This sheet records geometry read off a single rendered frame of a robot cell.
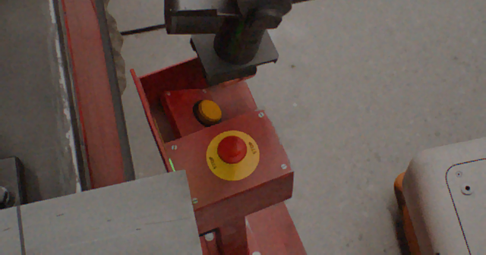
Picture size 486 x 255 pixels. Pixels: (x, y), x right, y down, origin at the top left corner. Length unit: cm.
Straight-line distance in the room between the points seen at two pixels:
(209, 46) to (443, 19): 117
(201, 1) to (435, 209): 85
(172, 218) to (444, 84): 129
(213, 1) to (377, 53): 117
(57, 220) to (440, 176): 96
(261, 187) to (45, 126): 30
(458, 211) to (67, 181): 87
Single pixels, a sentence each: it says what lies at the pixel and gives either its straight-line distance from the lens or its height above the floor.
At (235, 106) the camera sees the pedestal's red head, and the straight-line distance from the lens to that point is 123.
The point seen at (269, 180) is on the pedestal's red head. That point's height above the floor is 78.
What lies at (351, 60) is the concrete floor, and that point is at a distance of 206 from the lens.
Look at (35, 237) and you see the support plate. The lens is 89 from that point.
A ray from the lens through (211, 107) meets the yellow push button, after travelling 121.
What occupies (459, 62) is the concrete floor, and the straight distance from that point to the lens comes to 210.
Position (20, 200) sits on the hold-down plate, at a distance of 101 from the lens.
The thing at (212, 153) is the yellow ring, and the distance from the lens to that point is 112.
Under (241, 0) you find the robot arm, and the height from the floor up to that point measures 107.
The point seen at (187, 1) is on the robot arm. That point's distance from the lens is 94.
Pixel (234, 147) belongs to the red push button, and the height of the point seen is 81.
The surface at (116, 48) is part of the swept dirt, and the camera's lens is 210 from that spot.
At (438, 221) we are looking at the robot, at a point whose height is 27.
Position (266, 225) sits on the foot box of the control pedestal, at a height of 12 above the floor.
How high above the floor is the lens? 183
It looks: 67 degrees down
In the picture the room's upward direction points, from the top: 3 degrees counter-clockwise
